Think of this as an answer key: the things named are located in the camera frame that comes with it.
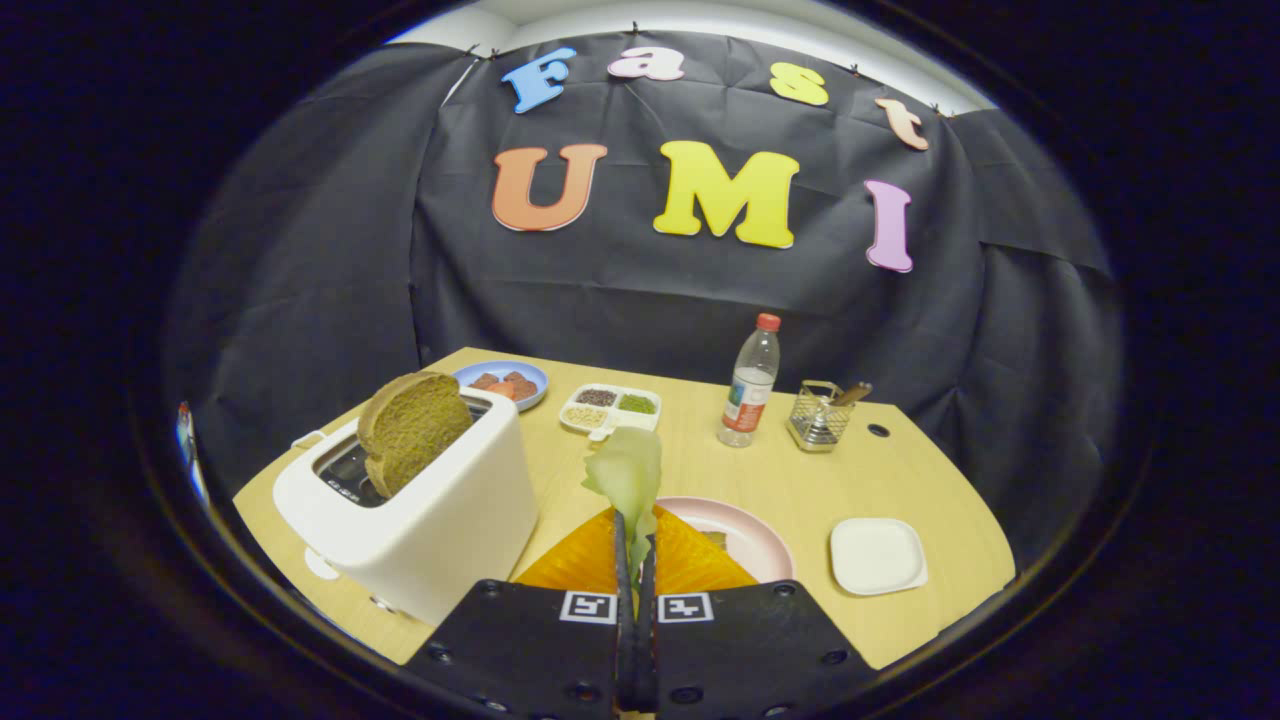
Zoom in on white toaster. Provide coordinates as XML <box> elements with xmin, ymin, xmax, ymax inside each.
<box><xmin>272</xmin><ymin>388</ymin><xmax>539</xmax><ymax>628</ymax></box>

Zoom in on black backdrop cloth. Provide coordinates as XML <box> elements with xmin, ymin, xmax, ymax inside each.
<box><xmin>160</xmin><ymin>30</ymin><xmax>1126</xmax><ymax>571</ymax></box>

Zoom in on small white square dish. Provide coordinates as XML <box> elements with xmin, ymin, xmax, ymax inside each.
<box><xmin>829</xmin><ymin>517</ymin><xmax>929</xmax><ymax>597</ymax></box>

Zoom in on pink round plate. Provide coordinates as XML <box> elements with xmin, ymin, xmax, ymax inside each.
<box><xmin>655</xmin><ymin>496</ymin><xmax>795</xmax><ymax>584</ymax></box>

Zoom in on green lettuce leaf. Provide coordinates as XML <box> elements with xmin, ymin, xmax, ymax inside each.
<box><xmin>583</xmin><ymin>426</ymin><xmax>664</xmax><ymax>573</ymax></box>

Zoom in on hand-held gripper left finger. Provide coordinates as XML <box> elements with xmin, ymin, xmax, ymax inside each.
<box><xmin>405</xmin><ymin>505</ymin><xmax>641</xmax><ymax>720</ymax></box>

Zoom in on clear bottle with red cap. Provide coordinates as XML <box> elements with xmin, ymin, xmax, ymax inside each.
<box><xmin>717</xmin><ymin>313</ymin><xmax>782</xmax><ymax>448</ymax></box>

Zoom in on wire mesh utensil holder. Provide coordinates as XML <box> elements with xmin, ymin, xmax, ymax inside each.
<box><xmin>787</xmin><ymin>380</ymin><xmax>849</xmax><ymax>454</ymax></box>

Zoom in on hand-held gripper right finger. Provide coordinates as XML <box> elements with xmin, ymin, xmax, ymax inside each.
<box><xmin>636</xmin><ymin>505</ymin><xmax>881</xmax><ymax>720</ymax></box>

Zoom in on white compartment seasoning tray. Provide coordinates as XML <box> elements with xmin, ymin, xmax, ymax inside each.
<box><xmin>558</xmin><ymin>383</ymin><xmax>662</xmax><ymax>443</ymax></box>

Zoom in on blue round plate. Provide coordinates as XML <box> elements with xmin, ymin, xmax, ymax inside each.
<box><xmin>452</xmin><ymin>360</ymin><xmax>550</xmax><ymax>413</ymax></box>

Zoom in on rounded brown bread slice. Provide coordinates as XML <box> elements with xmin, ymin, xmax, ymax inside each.
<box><xmin>357</xmin><ymin>371</ymin><xmax>476</xmax><ymax>499</ymax></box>

